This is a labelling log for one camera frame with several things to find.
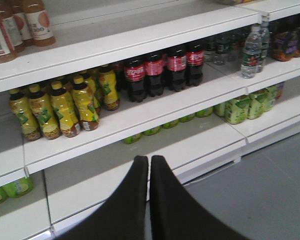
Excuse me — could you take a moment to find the clear water bottle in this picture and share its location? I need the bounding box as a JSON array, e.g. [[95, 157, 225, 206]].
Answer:
[[241, 24, 262, 79]]

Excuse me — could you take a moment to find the orange C100 juice bottle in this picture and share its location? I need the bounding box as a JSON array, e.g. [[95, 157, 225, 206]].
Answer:
[[10, 0, 34, 47], [21, 0, 56, 47], [0, 0, 18, 64]]

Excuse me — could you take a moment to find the yellow iced tea bottle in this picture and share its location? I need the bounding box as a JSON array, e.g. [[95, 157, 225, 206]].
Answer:
[[72, 75, 100, 131], [98, 64, 120, 111], [29, 83, 61, 140], [8, 88, 41, 142], [50, 80, 80, 138]]

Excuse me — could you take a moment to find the plastic cola bottle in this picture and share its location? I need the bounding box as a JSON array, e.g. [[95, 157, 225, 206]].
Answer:
[[185, 40, 204, 87], [144, 51, 164, 97], [166, 44, 187, 92], [123, 55, 147, 103]]

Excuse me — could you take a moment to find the white lower middle shelf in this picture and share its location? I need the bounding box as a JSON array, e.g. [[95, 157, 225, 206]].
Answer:
[[0, 65, 247, 186]]

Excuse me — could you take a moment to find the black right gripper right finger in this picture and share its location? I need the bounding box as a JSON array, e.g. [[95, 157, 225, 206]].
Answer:
[[149, 155, 247, 240]]

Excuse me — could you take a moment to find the white upper middle shelf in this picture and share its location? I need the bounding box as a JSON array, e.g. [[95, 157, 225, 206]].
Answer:
[[0, 1, 260, 92]]

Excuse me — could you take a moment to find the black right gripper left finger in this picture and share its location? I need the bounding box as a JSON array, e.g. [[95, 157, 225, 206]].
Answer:
[[57, 155, 149, 240]]

